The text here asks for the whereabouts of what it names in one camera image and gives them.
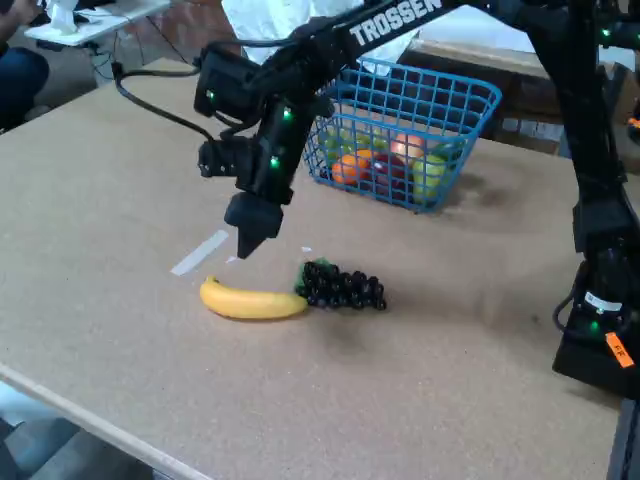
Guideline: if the round green toy fruit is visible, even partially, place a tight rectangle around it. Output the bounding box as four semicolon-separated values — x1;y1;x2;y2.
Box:
324;127;361;159

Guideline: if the red and yellow toy apple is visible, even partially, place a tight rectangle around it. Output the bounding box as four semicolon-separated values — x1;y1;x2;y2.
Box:
389;133;426;164

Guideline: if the blue wire basket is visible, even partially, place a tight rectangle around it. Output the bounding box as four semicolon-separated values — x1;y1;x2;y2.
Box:
299;57;504;215

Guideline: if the dark red toy pomegranate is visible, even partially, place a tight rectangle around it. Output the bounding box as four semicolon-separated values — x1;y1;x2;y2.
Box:
369;152;409;199

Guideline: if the person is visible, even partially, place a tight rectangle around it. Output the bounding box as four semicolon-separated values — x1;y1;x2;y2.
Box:
0;0;51;134

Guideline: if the toy orange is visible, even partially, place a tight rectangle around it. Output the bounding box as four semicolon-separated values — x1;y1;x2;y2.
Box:
331;149;374;187

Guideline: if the green toy pear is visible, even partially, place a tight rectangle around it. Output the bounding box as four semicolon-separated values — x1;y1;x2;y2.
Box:
412;153;449;199

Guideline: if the orange label tag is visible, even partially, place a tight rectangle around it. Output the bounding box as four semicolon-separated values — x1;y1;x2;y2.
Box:
604;331;635;370

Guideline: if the black toy grapes bunch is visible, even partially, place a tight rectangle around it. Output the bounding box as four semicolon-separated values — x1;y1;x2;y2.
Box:
293;257;389;312

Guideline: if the yellow toy banana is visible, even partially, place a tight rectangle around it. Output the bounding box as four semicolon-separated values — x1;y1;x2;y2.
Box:
199;274;310;321

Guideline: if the black cable at arm base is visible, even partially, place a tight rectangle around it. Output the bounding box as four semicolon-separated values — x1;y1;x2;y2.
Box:
552;292;579;334

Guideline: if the white background table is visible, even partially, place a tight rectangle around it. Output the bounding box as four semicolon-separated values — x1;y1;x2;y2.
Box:
24;0;171;49

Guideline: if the looped black camera cable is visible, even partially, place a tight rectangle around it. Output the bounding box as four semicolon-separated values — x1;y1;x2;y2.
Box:
110;62;224;144

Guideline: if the long white tape strip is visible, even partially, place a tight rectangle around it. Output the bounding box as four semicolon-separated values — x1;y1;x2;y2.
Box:
169;228;230;277

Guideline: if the wooden bench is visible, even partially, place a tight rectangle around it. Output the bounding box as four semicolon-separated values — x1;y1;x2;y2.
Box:
399;37;640;156

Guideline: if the white paper item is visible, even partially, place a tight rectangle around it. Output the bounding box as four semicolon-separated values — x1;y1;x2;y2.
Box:
47;0;79;34

